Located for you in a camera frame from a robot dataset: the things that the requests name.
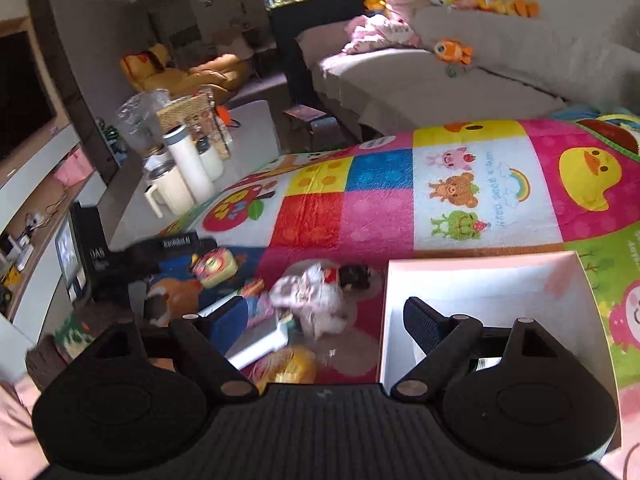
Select red yellow toy camera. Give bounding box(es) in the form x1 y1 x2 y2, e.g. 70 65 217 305
192 248 238 288

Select cream lidded mug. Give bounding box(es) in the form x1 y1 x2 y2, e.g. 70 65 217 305
144 160 195 218

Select small black toy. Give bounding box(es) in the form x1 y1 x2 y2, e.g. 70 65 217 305
337 264 371 290

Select white pink cardboard box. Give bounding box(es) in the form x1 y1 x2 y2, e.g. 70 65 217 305
378 252 617 396

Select white tv cabinet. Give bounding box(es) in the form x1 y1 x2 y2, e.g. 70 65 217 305
1 125 106 342

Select tall white thermos bottle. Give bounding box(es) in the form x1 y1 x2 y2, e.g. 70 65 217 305
164 125 215 204

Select small white bottle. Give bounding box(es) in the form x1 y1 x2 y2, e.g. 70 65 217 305
195 136 224 181

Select clear plastic bag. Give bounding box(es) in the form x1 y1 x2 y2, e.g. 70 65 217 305
116 89 171 158

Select colourful cartoon blanket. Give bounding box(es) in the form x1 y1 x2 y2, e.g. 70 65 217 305
169 113 639 388

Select patterned gift bag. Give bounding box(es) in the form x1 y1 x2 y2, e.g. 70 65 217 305
156 89 234 160

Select black television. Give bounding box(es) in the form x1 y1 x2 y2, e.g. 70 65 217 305
0 32 55 159

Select yellow plush chair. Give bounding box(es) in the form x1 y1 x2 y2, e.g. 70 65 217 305
119 44 250 105

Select orange clownfish plush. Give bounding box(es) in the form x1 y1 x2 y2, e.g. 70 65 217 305
433 39 474 65

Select beige sofa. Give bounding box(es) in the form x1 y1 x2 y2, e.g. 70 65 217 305
297 0 639 134

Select pink baby clothes pile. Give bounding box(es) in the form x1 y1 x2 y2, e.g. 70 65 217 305
342 14 420 54

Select yellow duck plush toys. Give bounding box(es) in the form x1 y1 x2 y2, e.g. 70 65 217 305
430 0 540 18

